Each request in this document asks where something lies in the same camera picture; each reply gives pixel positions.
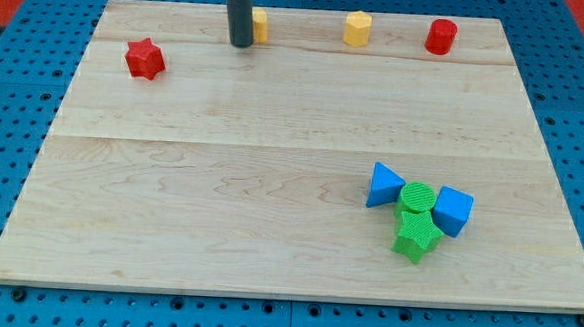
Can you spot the blue triangle block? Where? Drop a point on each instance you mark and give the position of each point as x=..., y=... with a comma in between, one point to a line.
x=385, y=186

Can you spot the green cylinder block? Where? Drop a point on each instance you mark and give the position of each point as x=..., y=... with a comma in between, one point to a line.
x=415, y=197

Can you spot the yellow hexagon block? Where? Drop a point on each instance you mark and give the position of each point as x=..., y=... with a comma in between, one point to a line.
x=357, y=29

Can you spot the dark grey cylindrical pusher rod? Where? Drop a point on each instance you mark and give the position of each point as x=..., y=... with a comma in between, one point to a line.
x=240, y=23

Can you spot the light wooden board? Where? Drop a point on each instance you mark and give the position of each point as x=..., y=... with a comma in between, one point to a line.
x=245, y=173

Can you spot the green star block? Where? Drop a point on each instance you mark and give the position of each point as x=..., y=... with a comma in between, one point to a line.
x=416, y=235

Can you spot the yellow block behind rod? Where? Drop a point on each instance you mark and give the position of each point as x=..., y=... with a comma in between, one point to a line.
x=260, y=25

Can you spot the red cylinder block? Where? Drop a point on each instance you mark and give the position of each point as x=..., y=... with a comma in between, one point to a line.
x=441, y=36

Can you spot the blue cube block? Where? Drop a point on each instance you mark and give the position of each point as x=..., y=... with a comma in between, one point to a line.
x=452, y=210

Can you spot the red star block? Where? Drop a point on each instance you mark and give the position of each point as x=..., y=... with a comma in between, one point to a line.
x=144, y=59

